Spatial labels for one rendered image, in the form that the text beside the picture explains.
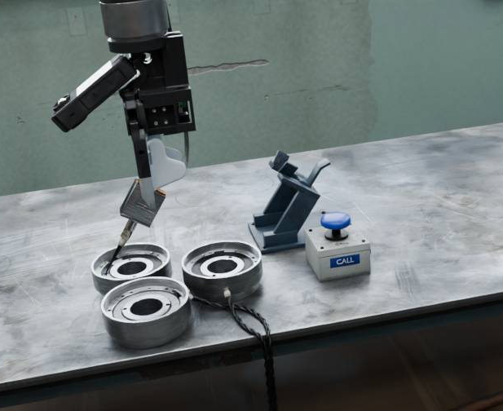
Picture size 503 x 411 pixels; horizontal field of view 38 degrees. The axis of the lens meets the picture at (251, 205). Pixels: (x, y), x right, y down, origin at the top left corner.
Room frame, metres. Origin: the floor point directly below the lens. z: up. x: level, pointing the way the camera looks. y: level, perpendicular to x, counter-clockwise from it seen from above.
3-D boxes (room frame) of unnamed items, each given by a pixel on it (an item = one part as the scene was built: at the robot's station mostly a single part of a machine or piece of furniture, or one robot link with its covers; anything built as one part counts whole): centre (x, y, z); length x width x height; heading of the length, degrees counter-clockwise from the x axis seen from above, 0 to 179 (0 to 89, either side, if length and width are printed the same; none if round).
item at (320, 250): (0.87, -0.11, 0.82); 0.08 x 0.07 x 0.05; 99
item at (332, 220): (0.86, -0.11, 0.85); 0.04 x 0.04 x 0.05
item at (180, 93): (0.86, 0.11, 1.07); 0.09 x 0.08 x 0.12; 99
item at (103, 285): (0.86, 0.17, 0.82); 0.10 x 0.10 x 0.04
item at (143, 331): (0.75, 0.14, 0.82); 0.10 x 0.10 x 0.04
